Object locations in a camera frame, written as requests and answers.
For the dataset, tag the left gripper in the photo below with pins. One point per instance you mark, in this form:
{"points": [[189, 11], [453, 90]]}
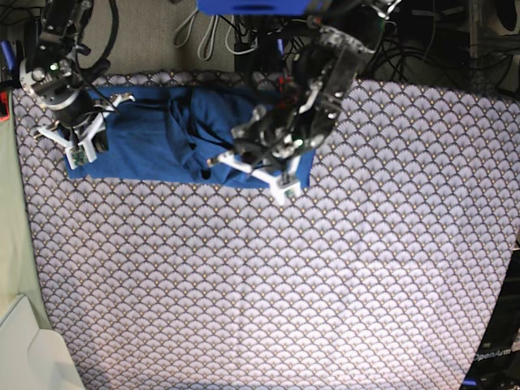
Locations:
{"points": [[274, 137]]}

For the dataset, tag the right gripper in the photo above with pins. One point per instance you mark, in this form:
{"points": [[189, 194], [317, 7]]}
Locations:
{"points": [[69, 106]]}

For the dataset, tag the blue long-sleeve T-shirt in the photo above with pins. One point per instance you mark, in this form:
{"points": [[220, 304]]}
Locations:
{"points": [[168, 133]]}

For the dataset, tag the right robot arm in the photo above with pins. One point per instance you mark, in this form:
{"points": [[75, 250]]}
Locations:
{"points": [[51, 74]]}

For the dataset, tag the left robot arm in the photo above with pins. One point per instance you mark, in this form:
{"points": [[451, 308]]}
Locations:
{"points": [[343, 37]]}

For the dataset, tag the blue box at top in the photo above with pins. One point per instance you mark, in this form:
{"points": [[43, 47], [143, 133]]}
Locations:
{"points": [[253, 7]]}

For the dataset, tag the fan-patterned tablecloth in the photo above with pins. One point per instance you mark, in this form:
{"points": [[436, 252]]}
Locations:
{"points": [[383, 274]]}

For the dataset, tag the white plastic bin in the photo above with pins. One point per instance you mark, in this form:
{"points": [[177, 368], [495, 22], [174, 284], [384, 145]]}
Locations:
{"points": [[33, 357]]}

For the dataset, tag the black OpenArm base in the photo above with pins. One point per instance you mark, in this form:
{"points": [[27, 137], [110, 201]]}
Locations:
{"points": [[496, 363]]}

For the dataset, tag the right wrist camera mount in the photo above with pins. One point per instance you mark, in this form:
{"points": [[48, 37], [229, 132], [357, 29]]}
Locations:
{"points": [[83, 142]]}

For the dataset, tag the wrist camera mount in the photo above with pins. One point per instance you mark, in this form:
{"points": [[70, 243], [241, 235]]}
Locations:
{"points": [[83, 142], [282, 186]]}

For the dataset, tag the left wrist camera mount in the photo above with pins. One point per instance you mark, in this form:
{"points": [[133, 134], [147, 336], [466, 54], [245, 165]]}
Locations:
{"points": [[282, 186]]}

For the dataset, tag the blue-handled clamp centre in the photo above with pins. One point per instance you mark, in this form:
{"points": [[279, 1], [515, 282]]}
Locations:
{"points": [[280, 61]]}

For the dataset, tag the blue-handled clamp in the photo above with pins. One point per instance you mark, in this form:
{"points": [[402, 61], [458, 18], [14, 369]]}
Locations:
{"points": [[13, 54], [280, 61]]}

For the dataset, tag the blue-handled clamp left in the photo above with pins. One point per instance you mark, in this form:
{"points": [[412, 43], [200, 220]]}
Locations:
{"points": [[13, 54]]}

